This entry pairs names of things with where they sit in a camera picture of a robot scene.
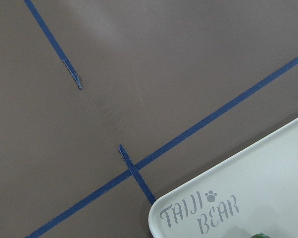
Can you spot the white bear tray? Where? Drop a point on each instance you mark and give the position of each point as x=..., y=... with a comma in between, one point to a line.
x=254, y=191

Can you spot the dark green avocado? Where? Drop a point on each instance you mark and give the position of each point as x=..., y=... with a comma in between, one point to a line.
x=260, y=235

